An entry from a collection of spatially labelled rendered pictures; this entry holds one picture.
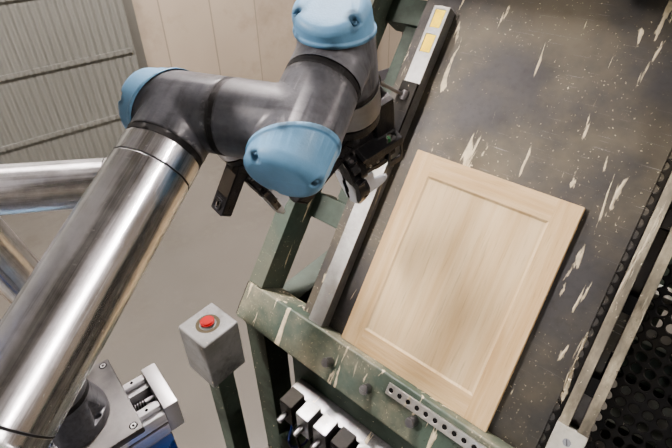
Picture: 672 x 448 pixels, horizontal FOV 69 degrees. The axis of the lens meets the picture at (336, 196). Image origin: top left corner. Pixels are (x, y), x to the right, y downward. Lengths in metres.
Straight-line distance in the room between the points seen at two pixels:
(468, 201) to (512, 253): 0.17
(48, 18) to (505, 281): 3.25
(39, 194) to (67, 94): 3.10
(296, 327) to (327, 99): 1.11
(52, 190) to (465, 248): 0.91
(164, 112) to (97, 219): 0.11
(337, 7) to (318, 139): 0.12
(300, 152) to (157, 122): 0.14
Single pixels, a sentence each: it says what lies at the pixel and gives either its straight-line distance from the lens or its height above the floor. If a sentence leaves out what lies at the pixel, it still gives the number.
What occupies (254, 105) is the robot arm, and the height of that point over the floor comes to 1.82.
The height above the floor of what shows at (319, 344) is 0.88.
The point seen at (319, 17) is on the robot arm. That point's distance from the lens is 0.45.
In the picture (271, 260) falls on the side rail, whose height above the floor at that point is 0.99.
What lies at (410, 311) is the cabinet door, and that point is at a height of 1.02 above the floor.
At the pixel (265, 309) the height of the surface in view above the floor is 0.87.
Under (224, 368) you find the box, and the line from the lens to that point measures 1.52.
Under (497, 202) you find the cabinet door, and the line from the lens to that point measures 1.26.
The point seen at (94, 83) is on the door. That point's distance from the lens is 3.93.
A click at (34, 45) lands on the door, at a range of 3.79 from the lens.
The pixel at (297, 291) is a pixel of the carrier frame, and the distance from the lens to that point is 1.70.
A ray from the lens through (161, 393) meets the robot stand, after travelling 1.27.
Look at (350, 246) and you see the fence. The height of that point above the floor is 1.10.
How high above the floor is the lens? 1.99
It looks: 34 degrees down
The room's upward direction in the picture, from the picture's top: 1 degrees counter-clockwise
